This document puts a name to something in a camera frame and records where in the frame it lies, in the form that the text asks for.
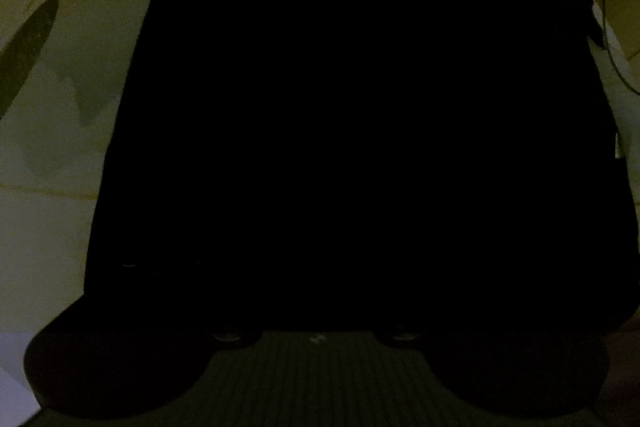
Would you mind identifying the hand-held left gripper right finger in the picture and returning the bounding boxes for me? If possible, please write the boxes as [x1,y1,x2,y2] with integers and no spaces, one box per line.
[372,257,551,350]

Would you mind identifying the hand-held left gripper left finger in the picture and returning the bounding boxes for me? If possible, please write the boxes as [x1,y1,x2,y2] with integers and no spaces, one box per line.
[85,257,261,350]

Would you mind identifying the black garment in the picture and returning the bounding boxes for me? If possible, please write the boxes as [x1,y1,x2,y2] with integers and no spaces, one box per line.
[84,0,640,338]

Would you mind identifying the leaf print white tablecloth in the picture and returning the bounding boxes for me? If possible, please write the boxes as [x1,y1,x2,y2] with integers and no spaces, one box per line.
[0,0,631,427]

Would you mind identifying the thin black cable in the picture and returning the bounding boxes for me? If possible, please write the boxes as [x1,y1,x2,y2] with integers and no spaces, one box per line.
[600,0,640,96]

